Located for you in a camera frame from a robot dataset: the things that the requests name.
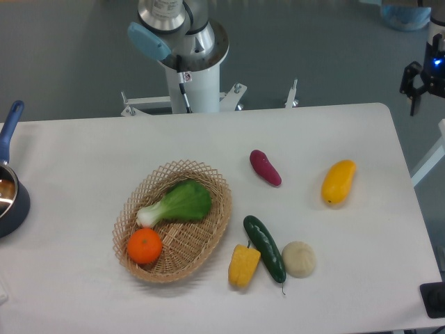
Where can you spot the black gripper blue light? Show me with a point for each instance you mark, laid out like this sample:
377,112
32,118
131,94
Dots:
432,74

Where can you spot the yellow mango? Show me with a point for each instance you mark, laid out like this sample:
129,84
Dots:
338,181

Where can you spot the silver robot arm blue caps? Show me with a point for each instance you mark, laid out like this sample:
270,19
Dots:
180,36

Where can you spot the blue plastic bag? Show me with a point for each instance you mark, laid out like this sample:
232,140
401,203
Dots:
406,16

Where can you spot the purple sweet potato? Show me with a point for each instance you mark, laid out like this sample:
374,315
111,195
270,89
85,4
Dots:
264,168

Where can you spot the beige steamed bun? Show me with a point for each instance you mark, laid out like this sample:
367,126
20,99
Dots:
299,259

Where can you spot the black device at table edge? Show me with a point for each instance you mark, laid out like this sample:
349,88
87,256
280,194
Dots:
433,299

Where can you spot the dark green cucumber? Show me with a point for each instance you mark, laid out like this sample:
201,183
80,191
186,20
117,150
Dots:
263,241

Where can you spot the yellow bell pepper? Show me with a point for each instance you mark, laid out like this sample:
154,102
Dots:
243,265

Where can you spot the green bok choy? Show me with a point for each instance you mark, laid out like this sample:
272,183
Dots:
186,201

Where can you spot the woven wicker basket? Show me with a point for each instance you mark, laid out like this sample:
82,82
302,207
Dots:
186,245

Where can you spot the orange tangerine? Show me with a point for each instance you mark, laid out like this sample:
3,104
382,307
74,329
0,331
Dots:
144,246

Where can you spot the white frame at right edge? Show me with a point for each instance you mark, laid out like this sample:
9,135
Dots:
430,159

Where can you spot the white pedestal base frame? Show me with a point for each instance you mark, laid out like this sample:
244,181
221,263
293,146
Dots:
229,101

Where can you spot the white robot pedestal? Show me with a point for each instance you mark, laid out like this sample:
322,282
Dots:
194,83

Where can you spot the blue saucepan with handle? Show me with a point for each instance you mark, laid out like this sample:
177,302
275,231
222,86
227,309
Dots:
15,199

